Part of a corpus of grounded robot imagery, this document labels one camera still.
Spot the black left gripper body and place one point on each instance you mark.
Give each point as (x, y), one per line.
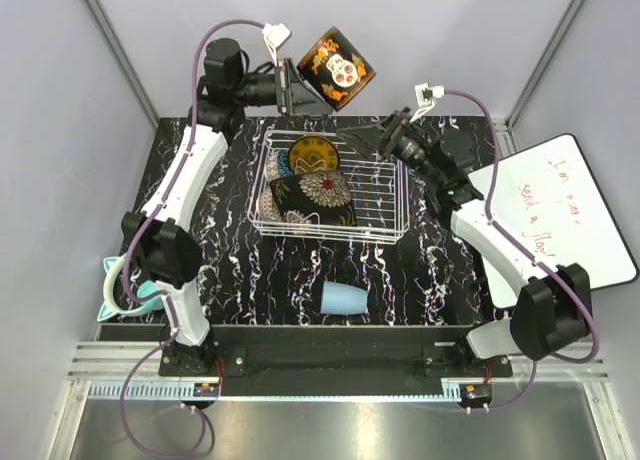
(265, 89)

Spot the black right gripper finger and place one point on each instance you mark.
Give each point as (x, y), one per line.
(367, 144)
(378, 126)

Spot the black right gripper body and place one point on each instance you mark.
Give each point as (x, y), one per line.
(400, 141)

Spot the yellow patterned plate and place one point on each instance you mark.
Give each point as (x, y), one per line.
(313, 153)

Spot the red and black mug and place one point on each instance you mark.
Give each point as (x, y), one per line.
(335, 69)

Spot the white wire dish rack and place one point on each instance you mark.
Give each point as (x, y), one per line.
(379, 190)

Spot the blue patterned bowl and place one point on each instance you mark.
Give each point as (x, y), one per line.
(277, 165)

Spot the black floral square plate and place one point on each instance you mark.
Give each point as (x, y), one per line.
(318, 198)

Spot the beige patterned bowl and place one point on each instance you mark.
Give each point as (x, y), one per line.
(267, 207)

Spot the light blue plastic cup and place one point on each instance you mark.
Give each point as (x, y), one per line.
(342, 299)

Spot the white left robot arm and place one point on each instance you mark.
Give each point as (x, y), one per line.
(163, 260)

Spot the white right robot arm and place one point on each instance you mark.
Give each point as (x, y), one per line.
(553, 304)

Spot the white dry-erase board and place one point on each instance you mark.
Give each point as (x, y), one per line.
(549, 199)

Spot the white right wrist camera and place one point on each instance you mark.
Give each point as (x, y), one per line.
(426, 97)

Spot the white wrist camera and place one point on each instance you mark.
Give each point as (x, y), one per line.
(426, 97)
(274, 37)

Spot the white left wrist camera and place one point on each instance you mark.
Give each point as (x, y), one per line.
(274, 37)

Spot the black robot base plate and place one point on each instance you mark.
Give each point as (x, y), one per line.
(332, 364)

